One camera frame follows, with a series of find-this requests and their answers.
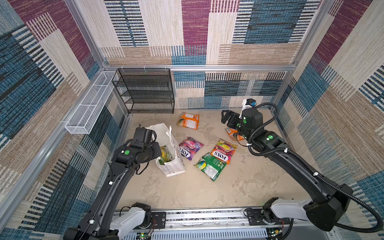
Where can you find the orange snack bag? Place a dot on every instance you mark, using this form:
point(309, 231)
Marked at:
point(234, 134)
point(190, 121)

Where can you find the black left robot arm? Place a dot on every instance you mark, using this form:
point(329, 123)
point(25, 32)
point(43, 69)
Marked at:
point(108, 192)

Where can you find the black mesh shelf rack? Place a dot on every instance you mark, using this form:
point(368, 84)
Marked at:
point(145, 91)

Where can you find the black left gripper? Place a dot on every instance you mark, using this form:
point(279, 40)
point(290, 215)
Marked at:
point(155, 145)

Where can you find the red yellow Fox's bag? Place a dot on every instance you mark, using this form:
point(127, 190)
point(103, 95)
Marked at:
point(224, 151)

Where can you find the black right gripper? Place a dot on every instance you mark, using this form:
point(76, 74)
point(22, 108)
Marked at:
point(234, 117)

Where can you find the white paper bag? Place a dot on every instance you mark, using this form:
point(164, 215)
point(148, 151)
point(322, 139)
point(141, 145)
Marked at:
point(165, 138)

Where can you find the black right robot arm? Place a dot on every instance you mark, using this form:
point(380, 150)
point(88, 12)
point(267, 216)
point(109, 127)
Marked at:
point(327, 202)

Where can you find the white wire basket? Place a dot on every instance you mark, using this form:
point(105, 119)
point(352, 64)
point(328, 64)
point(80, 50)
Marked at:
point(86, 114)

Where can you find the green snack bag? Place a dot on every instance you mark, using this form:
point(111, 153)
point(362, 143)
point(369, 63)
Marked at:
point(166, 155)
point(210, 166)

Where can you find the purple Fox's candy bag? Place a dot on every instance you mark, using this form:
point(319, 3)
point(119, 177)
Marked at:
point(190, 147)

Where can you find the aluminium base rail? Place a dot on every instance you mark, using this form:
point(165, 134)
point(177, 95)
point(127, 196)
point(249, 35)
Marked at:
point(222, 224)

